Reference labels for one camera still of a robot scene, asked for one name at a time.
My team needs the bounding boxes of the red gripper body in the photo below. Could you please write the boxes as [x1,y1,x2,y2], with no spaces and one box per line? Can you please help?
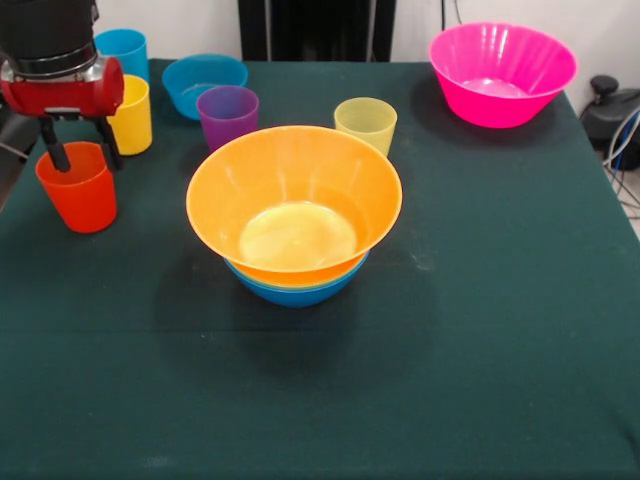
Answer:
[0,55,126,119]

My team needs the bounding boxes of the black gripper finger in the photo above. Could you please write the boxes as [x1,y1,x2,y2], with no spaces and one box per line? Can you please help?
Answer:
[39,117,73,174]
[94,115,124,172]

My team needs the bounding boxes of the orange bowl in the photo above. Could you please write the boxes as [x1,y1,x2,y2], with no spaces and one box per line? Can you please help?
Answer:
[185,124,404,287]

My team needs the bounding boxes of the large blue bowl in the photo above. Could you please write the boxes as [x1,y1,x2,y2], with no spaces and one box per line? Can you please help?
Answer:
[224,252,371,309]

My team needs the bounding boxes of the pink bowl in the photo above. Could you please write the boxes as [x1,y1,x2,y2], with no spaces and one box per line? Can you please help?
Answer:
[427,21,579,130]

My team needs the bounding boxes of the red cup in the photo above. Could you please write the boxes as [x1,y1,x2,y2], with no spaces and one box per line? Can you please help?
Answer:
[34,141,118,235]

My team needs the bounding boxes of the blue cup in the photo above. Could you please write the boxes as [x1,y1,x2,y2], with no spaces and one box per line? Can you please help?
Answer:
[93,28,150,84]

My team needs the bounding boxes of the small blue bowl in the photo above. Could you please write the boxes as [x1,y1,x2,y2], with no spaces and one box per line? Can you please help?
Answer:
[161,53,250,122]

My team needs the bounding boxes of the purple cup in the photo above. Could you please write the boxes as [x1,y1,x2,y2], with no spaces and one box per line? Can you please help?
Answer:
[195,84,261,154]

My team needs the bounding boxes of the dark green tablecloth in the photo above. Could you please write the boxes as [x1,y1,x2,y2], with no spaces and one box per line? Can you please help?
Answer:
[0,57,640,480]

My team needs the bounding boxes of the pale translucent yellow cup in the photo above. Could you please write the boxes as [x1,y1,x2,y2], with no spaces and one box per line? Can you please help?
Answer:
[333,97,398,158]

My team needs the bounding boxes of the black wall cables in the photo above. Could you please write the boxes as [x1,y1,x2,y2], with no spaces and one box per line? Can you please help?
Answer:
[438,0,464,27]

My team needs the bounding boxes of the tangle of floor cables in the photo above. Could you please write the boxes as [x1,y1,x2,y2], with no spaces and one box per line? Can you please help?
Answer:
[602,107,640,221]

